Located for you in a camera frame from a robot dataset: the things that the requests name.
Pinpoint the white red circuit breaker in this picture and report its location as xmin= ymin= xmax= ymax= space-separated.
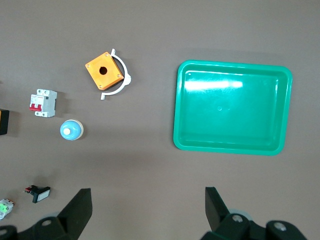
xmin=29 ymin=88 xmax=58 ymax=118

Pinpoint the green white small switch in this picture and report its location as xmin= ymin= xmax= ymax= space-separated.
xmin=0 ymin=198 xmax=15 ymax=221

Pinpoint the green plastic tray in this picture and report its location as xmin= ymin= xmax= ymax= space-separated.
xmin=172 ymin=59 xmax=294 ymax=157

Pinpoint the blue dome buzzer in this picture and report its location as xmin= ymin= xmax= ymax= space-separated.
xmin=59 ymin=119 xmax=85 ymax=141

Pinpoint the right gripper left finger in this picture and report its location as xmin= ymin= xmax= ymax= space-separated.
xmin=0 ymin=188 xmax=93 ymax=240

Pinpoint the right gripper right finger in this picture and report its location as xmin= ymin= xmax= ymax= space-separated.
xmin=199 ymin=186 xmax=308 ymax=240

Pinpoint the orange box with bracket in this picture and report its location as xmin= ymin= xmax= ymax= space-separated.
xmin=100 ymin=48 xmax=132 ymax=101

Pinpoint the black rectangular pushbutton switch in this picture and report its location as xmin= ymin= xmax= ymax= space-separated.
xmin=23 ymin=184 xmax=52 ymax=204

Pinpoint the orange box with hole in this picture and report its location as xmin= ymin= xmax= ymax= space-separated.
xmin=84 ymin=51 xmax=125 ymax=92
xmin=0 ymin=108 xmax=10 ymax=136

